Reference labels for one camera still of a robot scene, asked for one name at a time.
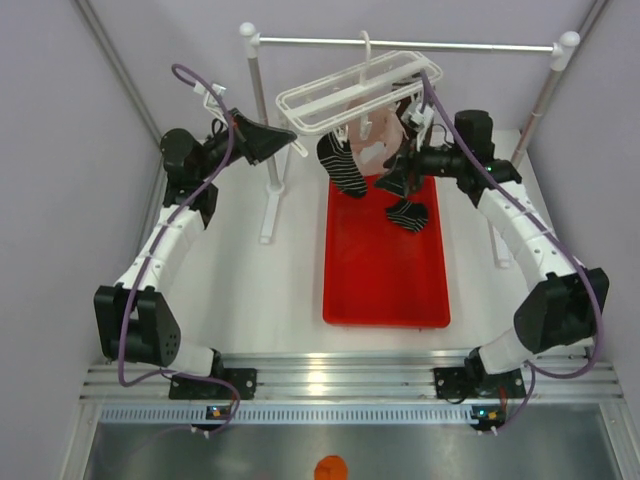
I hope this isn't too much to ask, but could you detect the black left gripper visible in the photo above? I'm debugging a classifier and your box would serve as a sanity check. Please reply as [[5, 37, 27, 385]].
[[195, 107, 294, 180]]

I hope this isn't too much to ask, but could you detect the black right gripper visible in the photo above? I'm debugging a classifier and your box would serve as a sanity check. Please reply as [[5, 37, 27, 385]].
[[373, 129, 465, 198]]

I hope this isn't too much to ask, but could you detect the black striped sock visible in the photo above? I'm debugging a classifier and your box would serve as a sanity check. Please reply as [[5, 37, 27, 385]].
[[385, 199, 429, 233], [316, 132, 368, 199]]

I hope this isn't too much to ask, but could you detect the pale pink sock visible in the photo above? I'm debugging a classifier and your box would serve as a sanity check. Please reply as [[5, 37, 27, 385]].
[[347, 105, 405, 177]]

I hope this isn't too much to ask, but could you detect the brown sock striped cuff long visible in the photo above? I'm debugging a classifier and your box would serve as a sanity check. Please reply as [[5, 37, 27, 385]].
[[389, 74, 421, 136]]

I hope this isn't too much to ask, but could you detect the white clip sock hanger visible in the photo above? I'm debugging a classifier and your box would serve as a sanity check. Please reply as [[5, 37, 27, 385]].
[[275, 31, 443, 141]]

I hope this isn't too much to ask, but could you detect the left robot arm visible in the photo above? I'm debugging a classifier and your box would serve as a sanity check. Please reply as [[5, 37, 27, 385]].
[[94, 109, 297, 397]]

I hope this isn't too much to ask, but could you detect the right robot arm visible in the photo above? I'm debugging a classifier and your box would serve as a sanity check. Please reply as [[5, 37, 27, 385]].
[[376, 109, 609, 397]]

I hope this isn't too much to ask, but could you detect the white rack base foot left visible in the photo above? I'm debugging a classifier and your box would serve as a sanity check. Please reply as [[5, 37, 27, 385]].
[[259, 147, 290, 245]]

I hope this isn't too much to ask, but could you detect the red plastic tray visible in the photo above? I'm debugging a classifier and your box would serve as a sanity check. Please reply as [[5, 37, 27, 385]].
[[322, 177, 451, 329]]

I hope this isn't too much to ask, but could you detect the orange round object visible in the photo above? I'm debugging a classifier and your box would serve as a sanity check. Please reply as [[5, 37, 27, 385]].
[[313, 455, 348, 480]]

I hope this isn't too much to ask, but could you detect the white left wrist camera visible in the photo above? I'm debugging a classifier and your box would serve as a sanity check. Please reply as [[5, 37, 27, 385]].
[[193, 82, 227, 125]]

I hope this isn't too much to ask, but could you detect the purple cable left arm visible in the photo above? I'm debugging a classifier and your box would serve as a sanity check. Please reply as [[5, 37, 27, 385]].
[[117, 63, 244, 389]]

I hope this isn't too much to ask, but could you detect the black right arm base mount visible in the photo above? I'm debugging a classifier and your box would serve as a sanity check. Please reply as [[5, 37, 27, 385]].
[[433, 367, 526, 404]]

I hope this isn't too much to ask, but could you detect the white drying rack frame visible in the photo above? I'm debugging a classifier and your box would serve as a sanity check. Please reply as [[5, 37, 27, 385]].
[[238, 20, 584, 201]]

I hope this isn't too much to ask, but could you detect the aluminium mounting rail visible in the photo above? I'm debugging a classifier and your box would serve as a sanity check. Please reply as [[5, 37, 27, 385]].
[[80, 347, 624, 404]]

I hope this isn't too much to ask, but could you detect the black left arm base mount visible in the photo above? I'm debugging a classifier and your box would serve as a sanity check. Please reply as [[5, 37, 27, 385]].
[[169, 368, 257, 400]]

